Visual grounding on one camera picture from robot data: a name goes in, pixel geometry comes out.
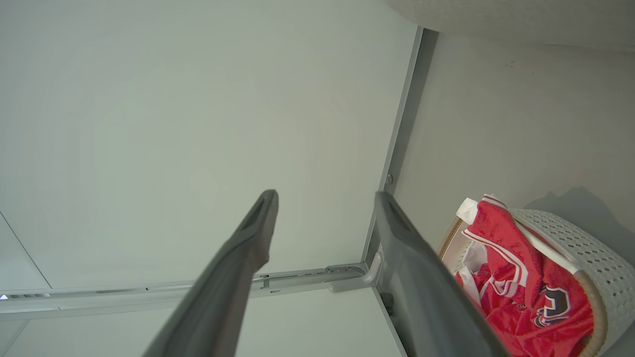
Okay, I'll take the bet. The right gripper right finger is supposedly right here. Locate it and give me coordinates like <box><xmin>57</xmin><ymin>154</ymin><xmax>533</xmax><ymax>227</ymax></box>
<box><xmin>375</xmin><ymin>191</ymin><xmax>508</xmax><ymax>357</ymax></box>

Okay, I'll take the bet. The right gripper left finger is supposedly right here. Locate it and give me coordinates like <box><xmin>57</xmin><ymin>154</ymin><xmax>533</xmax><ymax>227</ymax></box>
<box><xmin>143</xmin><ymin>189</ymin><xmax>279</xmax><ymax>357</ymax></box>

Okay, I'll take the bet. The red jersey navy lettering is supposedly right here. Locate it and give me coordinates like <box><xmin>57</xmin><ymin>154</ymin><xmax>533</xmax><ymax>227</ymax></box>
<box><xmin>455</xmin><ymin>195</ymin><xmax>595</xmax><ymax>357</ymax></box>

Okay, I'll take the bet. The white woven laundry basket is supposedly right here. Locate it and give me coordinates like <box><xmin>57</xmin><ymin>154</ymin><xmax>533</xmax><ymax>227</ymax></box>
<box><xmin>439</xmin><ymin>208</ymin><xmax>635</xmax><ymax>357</ymax></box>

